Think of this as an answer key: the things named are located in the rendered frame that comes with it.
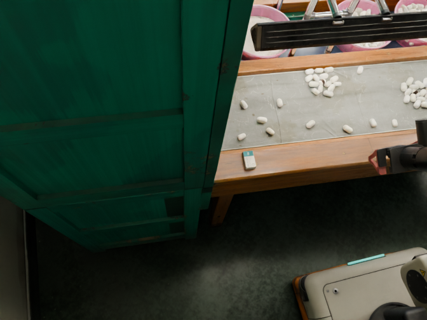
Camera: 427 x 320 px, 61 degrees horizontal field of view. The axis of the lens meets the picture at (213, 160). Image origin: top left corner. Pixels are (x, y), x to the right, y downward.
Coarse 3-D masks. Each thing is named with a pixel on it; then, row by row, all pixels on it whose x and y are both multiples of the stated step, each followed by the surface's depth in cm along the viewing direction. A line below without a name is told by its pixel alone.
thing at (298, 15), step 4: (280, 0) 146; (276, 4) 149; (280, 4) 148; (276, 8) 150; (280, 8) 150; (288, 12) 156; (292, 12) 156; (296, 12) 156; (300, 12) 156; (304, 12) 157; (288, 16) 155; (292, 16) 155; (296, 16) 155; (300, 16) 156
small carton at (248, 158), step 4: (244, 152) 121; (248, 152) 121; (252, 152) 121; (244, 156) 120; (248, 156) 121; (252, 156) 121; (244, 160) 120; (248, 160) 120; (252, 160) 120; (244, 164) 121; (248, 164) 119; (252, 164) 120; (248, 168) 120; (252, 168) 120
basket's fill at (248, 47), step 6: (252, 18) 151; (258, 18) 151; (264, 18) 151; (252, 24) 150; (246, 36) 147; (246, 42) 145; (252, 42) 146; (246, 48) 145; (252, 48) 144; (258, 54) 144; (264, 54) 144; (270, 54) 144
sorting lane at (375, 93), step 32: (384, 64) 145; (416, 64) 147; (256, 96) 135; (288, 96) 136; (320, 96) 137; (352, 96) 138; (384, 96) 139; (256, 128) 130; (288, 128) 131; (320, 128) 132; (352, 128) 133; (384, 128) 134
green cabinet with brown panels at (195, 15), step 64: (0, 0) 40; (64, 0) 41; (128, 0) 43; (192, 0) 42; (0, 64) 49; (64, 64) 51; (128, 64) 54; (192, 64) 54; (0, 128) 63; (64, 128) 65; (128, 128) 69; (192, 128) 73; (0, 192) 88; (64, 192) 99; (128, 192) 103
